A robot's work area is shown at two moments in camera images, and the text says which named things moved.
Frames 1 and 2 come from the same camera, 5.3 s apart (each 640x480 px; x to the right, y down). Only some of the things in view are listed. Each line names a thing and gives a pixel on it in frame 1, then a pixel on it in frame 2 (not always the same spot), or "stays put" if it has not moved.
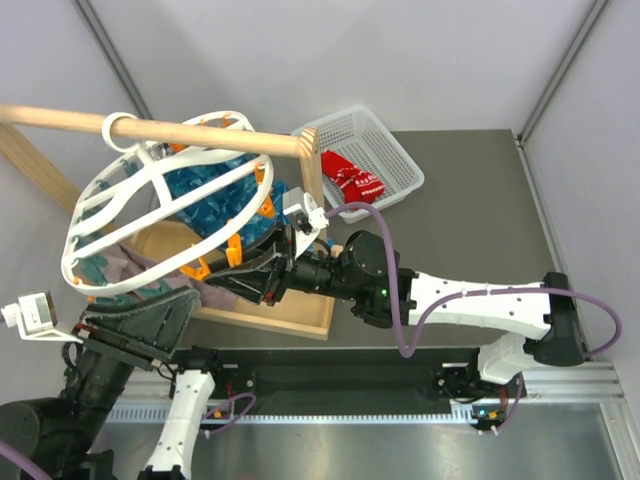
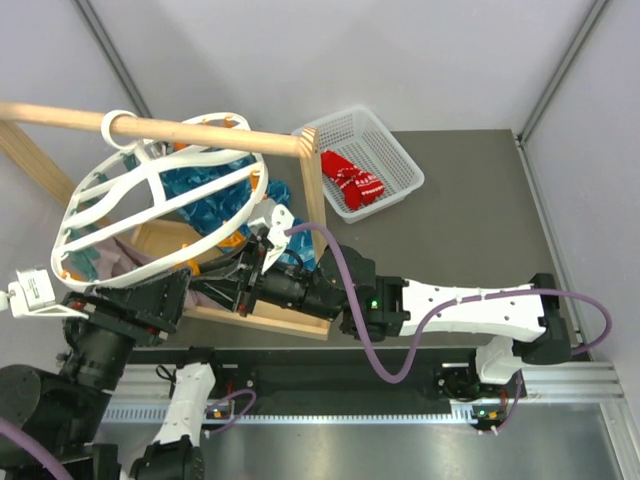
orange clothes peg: (267, 209) → (254, 178)
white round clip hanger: (157, 207) stays put
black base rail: (332, 375) stays put
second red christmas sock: (370, 187) stays put
